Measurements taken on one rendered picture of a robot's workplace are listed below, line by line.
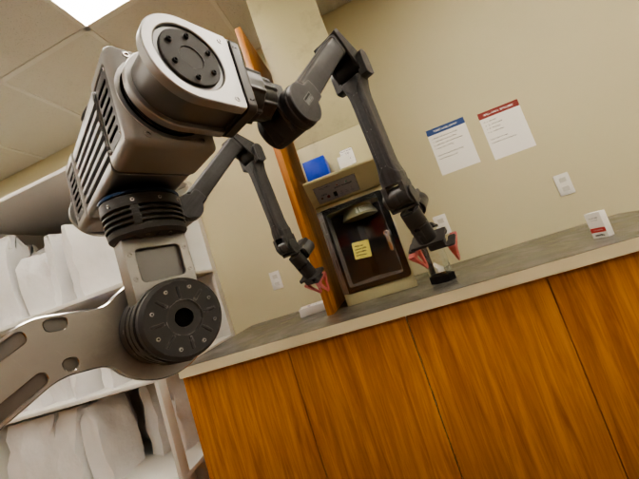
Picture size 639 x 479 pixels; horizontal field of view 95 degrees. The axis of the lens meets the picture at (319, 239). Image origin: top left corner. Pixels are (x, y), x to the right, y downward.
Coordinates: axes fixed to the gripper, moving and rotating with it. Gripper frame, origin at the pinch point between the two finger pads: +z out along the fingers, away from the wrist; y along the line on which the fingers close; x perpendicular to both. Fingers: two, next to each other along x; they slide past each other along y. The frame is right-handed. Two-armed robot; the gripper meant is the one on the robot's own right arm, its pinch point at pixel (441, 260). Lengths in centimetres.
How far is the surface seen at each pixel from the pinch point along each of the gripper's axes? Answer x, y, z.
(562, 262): -14.3, -25.3, 22.5
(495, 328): 0.3, -3.1, 30.8
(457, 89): -124, -9, -20
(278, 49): -76, 44, -92
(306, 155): -47, 48, -45
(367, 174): -40, 24, -24
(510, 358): 5.1, -3.6, 39.7
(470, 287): -3.7, -1.5, 15.4
